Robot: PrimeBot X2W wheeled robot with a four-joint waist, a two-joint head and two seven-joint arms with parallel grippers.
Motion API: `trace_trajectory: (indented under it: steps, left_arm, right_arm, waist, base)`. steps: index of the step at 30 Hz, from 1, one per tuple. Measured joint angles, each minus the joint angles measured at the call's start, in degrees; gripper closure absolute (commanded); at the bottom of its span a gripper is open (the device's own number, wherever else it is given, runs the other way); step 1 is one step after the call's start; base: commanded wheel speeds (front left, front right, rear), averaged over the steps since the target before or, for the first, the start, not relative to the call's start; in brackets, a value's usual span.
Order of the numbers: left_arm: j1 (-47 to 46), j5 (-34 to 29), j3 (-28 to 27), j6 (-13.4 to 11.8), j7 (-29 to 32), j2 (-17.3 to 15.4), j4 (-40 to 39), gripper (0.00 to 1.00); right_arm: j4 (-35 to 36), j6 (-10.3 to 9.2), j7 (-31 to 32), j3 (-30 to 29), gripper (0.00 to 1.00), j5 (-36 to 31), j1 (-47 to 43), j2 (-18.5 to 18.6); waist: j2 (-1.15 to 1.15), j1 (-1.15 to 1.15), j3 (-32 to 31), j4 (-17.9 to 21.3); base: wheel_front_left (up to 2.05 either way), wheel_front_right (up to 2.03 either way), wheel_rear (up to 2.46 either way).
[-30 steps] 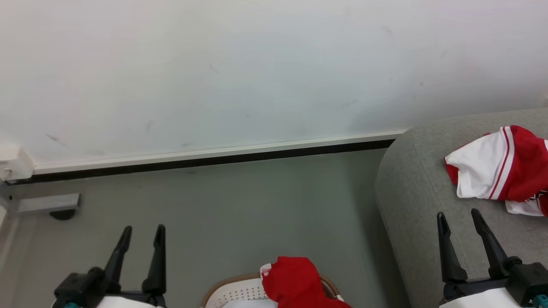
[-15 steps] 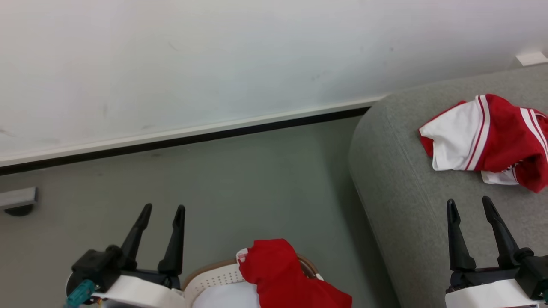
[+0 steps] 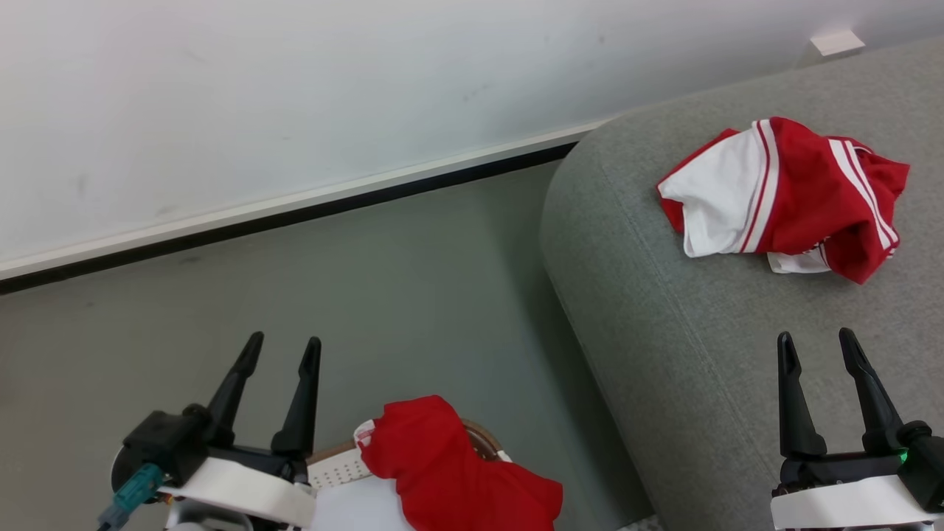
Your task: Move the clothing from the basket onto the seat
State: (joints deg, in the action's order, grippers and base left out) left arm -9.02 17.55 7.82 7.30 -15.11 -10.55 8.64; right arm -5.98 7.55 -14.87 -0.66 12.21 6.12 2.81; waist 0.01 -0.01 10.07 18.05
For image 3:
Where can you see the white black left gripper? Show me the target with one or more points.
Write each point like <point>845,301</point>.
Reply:
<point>221,472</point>

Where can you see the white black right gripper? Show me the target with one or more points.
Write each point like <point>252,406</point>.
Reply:
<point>855,487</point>

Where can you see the white brown-rimmed laundry basket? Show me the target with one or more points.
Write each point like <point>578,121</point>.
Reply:
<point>335,472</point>

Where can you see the red and white striped garment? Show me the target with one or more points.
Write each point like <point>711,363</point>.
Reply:
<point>804,192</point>

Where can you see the white wall box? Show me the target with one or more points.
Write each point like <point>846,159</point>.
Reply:
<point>837,43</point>

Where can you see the white baseboard strip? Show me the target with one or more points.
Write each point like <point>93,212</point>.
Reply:
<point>295,199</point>

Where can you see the plain red garment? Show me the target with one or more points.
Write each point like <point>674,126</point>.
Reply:
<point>450,464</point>

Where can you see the grey fabric sofa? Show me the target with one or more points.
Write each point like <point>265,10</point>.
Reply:
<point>737,317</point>

